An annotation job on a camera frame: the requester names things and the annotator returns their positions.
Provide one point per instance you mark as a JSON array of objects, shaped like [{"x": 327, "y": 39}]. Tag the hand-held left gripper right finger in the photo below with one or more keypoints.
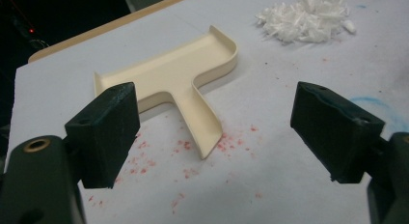
[{"x": 334, "y": 134}]

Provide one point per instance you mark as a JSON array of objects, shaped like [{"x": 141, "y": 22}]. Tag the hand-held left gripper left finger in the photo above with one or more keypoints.
[{"x": 103, "y": 137}]

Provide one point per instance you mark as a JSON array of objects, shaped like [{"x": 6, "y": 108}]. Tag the cream plastic dustpan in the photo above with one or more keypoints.
[{"x": 170, "y": 74}]

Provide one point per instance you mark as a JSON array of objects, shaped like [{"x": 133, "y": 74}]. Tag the pile of white paper shreds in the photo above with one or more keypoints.
[{"x": 305, "y": 21}]

